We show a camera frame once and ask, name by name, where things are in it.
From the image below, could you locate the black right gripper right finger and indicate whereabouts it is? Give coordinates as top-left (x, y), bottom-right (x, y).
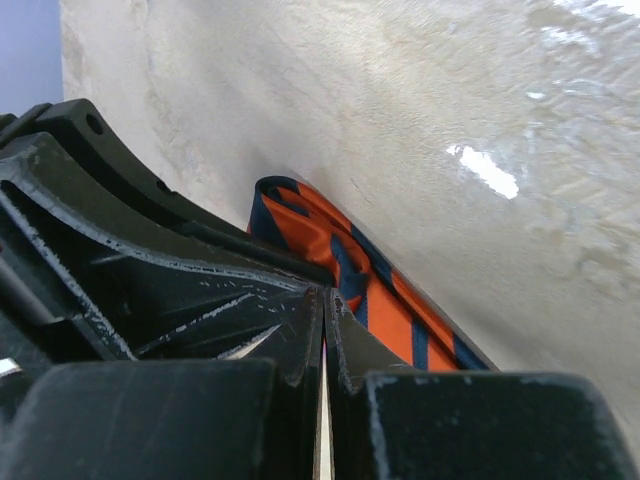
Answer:
top-left (324, 290), bottom-right (636, 479)

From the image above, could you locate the orange navy striped tie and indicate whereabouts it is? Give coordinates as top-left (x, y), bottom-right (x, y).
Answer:
top-left (248, 176), bottom-right (490, 372)

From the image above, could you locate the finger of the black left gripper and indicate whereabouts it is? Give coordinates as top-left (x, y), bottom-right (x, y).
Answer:
top-left (1, 132), bottom-right (310, 361)
top-left (0, 97), bottom-right (335, 288)

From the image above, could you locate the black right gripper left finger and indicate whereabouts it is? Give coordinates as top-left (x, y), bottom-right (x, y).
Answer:
top-left (1, 289), bottom-right (324, 479)

